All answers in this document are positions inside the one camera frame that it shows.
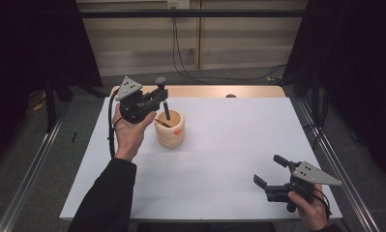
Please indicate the dark round object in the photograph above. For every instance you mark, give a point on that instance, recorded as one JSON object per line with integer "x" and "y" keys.
{"x": 231, "y": 95}

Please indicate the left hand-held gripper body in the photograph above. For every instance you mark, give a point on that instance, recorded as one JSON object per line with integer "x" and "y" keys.
{"x": 134, "y": 106}

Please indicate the yellow floor object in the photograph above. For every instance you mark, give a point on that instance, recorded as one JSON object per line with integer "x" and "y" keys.
{"x": 39, "y": 106}

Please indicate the black pen cap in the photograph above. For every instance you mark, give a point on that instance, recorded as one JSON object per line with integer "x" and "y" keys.
{"x": 166, "y": 111}

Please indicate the black metal stand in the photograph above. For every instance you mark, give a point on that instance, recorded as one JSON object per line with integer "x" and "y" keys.
{"x": 50, "y": 106}

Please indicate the wooden table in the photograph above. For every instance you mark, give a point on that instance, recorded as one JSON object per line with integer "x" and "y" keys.
{"x": 197, "y": 91}

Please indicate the person's right hand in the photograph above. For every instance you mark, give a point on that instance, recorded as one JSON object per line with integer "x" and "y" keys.
{"x": 310, "y": 209}

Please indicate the person's left hand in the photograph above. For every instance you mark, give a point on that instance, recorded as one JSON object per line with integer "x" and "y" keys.
{"x": 131, "y": 138}

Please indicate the aluminium floor rail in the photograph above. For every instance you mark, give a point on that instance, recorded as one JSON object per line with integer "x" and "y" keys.
{"x": 29, "y": 180}
{"x": 342, "y": 161}

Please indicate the white table sheet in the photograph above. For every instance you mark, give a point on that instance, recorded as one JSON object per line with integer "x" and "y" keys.
{"x": 229, "y": 135}

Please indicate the black curtain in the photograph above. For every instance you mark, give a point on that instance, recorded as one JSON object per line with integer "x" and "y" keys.
{"x": 26, "y": 48}
{"x": 358, "y": 64}

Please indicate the cream ringed pen holder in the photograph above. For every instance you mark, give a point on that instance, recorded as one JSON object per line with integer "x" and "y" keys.
{"x": 171, "y": 138}

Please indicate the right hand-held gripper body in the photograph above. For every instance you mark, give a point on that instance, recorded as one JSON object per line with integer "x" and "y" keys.
{"x": 302, "y": 180}

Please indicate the white wall socket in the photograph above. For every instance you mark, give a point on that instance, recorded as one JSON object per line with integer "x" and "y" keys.
{"x": 178, "y": 4}

